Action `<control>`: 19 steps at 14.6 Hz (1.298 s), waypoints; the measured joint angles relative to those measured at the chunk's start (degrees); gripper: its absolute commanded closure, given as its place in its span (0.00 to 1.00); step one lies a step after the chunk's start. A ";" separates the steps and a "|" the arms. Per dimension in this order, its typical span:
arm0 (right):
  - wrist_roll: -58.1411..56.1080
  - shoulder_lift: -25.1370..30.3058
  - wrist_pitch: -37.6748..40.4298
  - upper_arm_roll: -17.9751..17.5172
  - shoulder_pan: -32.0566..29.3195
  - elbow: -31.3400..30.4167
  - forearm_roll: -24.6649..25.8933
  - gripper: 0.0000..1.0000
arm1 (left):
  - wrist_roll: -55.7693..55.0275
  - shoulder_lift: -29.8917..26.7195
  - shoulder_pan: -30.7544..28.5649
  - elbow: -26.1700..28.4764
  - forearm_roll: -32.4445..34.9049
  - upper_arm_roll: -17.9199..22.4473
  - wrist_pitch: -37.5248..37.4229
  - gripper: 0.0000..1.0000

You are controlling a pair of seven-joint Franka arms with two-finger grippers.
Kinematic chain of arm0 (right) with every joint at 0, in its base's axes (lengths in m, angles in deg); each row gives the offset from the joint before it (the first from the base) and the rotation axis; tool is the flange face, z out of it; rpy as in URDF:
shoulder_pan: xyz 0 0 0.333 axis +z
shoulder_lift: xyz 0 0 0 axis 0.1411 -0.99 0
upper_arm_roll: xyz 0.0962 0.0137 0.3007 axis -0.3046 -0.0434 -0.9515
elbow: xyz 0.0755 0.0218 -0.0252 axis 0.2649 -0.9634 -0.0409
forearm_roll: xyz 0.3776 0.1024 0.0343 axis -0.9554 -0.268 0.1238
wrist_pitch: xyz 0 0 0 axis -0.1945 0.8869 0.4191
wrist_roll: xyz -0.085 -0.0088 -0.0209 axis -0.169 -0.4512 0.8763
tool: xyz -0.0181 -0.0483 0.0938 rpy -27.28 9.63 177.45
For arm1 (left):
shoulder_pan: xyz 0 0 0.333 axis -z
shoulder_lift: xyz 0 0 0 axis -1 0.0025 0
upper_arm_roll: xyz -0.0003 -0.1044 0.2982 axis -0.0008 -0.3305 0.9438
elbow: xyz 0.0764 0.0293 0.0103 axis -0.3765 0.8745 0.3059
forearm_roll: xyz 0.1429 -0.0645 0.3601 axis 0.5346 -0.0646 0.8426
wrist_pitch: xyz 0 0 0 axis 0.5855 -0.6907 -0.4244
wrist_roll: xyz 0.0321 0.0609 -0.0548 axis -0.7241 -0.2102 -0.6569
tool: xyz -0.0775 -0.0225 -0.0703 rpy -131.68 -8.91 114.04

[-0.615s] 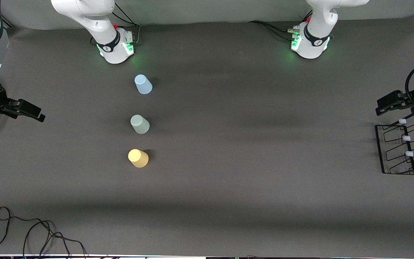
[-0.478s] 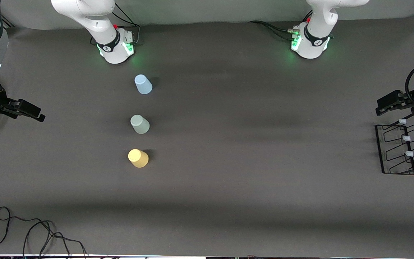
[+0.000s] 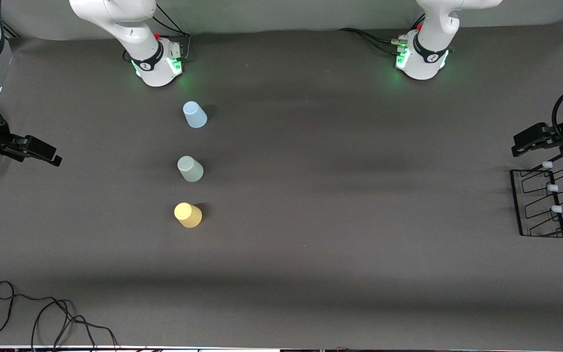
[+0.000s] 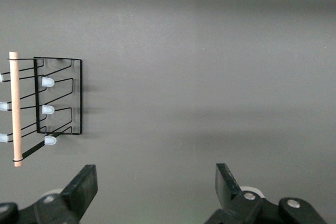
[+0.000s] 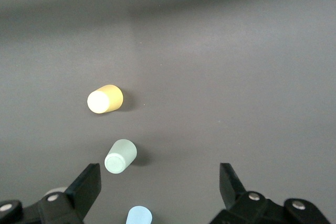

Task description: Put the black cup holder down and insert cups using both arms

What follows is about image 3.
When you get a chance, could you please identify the yellow plastic cup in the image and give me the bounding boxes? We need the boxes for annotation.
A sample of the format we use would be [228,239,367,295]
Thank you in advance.
[173,202,203,229]

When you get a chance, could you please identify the thin black loose cable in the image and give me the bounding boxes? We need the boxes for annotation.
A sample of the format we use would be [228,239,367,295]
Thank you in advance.
[0,281,121,349]

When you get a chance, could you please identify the black right arm base cables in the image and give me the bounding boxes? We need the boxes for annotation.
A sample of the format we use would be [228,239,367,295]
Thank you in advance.
[151,2,192,62]

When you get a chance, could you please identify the pale green plastic cup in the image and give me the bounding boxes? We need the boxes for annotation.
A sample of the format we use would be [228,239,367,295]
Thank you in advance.
[177,156,204,183]

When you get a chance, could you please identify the light blue plastic cup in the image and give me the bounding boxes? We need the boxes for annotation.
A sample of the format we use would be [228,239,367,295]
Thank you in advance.
[183,101,208,129]

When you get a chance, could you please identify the dark grey table mat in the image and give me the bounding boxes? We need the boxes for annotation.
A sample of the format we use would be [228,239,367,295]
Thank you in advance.
[0,17,563,349]

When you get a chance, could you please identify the black left arm base cables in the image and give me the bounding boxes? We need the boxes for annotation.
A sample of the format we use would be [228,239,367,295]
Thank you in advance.
[338,27,402,55]

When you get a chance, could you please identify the black arm base cables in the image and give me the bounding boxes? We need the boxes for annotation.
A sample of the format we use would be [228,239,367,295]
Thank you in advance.
[338,27,402,55]
[151,2,192,62]

